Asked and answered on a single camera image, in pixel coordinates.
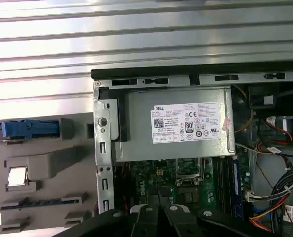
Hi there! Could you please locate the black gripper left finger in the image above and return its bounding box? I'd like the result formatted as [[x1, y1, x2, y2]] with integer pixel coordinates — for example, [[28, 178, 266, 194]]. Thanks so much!
[[51, 189, 160, 237]]

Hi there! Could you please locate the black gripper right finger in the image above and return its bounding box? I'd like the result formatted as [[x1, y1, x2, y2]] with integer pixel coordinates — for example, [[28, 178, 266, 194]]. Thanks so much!
[[160, 189, 279, 237]]

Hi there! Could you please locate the hard disk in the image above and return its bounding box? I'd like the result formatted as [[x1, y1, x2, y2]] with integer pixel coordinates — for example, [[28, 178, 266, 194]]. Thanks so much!
[[0, 119, 60, 143]]

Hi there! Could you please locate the green motherboard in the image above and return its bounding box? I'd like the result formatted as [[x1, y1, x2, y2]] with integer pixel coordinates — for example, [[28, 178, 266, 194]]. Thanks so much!
[[114, 158, 251, 223]]

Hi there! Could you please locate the CPU socket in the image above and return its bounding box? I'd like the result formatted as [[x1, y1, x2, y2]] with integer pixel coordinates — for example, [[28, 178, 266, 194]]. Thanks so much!
[[175, 158, 208, 186]]

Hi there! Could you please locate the blue RAM stick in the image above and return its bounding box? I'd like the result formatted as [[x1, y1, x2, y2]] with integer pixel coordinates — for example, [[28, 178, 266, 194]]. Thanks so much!
[[231, 158, 245, 220]]

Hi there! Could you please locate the black open PC case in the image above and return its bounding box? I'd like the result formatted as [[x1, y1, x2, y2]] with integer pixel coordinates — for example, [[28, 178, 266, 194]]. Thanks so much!
[[91, 61, 293, 237]]

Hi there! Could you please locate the grey power supply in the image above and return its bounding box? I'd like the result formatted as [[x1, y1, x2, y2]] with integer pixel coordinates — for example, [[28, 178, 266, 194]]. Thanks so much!
[[115, 86, 236, 162]]

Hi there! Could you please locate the dark RAM stick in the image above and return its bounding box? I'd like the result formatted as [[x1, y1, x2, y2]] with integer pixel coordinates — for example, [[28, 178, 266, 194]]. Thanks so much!
[[0, 198, 80, 210]]

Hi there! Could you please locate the grey parts rack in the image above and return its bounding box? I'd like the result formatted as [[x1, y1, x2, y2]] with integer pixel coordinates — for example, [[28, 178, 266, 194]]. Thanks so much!
[[0, 112, 98, 235]]

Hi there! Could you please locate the silver CPU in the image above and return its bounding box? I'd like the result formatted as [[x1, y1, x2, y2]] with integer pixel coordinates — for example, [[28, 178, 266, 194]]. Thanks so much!
[[9, 167, 28, 186]]

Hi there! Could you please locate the black cable bundle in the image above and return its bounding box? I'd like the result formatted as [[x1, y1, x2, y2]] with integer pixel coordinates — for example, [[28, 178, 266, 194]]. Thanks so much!
[[269, 167, 293, 223]]

